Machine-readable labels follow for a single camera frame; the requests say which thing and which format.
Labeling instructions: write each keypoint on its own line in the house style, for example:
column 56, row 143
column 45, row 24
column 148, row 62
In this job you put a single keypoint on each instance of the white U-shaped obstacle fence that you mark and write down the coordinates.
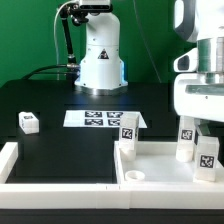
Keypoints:
column 101, row 196

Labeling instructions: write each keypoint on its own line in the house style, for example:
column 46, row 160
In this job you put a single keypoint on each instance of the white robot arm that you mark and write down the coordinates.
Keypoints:
column 100, row 72

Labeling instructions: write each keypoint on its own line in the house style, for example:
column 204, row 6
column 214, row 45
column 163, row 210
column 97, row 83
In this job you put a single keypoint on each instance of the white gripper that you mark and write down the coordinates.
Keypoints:
column 195, row 98

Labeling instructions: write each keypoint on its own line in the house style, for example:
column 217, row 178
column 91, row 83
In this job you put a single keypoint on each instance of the white square table top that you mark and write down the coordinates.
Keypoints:
column 155, row 163

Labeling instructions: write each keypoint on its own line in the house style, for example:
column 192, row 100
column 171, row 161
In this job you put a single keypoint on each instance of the fiducial marker sheet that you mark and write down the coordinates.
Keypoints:
column 92, row 118

